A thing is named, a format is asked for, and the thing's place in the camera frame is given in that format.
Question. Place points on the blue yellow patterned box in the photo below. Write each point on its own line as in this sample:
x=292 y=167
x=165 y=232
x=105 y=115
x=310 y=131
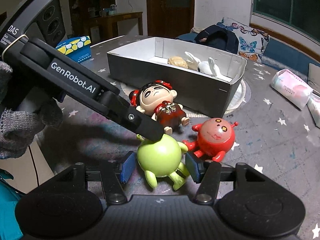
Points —
x=75 y=46

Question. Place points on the pink white tissue pack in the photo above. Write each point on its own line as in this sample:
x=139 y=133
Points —
x=315 y=111
x=291 y=88

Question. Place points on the wooden cabinet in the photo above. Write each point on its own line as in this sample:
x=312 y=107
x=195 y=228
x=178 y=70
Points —
x=82 y=0

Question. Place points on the white rabbit toy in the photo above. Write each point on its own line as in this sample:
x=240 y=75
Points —
x=205 y=67

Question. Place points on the red round toy figure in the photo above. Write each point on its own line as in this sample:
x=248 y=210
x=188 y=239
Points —
x=215 y=137

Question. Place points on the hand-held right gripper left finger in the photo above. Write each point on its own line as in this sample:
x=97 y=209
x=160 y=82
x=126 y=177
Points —
x=126 y=167

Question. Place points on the butterfly print pillow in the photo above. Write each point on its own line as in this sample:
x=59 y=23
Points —
x=250 y=40

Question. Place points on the blue cushioned bench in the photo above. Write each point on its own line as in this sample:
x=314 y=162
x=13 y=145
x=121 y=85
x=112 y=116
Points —
x=292 y=50

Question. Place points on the black backpack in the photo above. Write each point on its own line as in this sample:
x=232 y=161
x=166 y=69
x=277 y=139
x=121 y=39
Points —
x=220 y=37

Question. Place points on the tan walnut-shaped toy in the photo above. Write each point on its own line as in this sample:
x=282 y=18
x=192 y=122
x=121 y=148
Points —
x=177 y=62

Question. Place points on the grey cardboard box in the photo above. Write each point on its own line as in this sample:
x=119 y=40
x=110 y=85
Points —
x=175 y=87

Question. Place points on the wooden desk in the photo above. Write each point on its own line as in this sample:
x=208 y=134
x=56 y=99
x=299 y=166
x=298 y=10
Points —
x=120 y=18

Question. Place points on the big-headed doll in red dress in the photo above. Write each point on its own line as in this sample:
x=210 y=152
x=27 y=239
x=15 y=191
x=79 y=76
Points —
x=155 y=93

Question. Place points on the teal cloth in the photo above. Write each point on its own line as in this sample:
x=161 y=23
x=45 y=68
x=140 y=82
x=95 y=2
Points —
x=8 y=205

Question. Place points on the grey star tablecloth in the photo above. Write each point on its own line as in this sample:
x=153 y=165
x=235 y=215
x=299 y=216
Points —
x=262 y=135

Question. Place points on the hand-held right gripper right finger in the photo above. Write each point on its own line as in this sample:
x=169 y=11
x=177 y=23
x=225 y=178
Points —
x=193 y=168

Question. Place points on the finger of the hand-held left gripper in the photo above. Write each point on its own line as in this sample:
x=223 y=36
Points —
x=140 y=123

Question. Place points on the dark wooden door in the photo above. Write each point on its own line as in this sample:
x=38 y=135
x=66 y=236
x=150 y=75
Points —
x=170 y=5

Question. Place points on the green round toy figure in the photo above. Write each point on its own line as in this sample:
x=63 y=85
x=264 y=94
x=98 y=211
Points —
x=157 y=156

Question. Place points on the green framed window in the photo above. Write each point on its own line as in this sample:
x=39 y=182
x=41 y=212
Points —
x=287 y=0

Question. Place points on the person's left hand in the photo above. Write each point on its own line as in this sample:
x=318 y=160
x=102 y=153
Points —
x=22 y=127

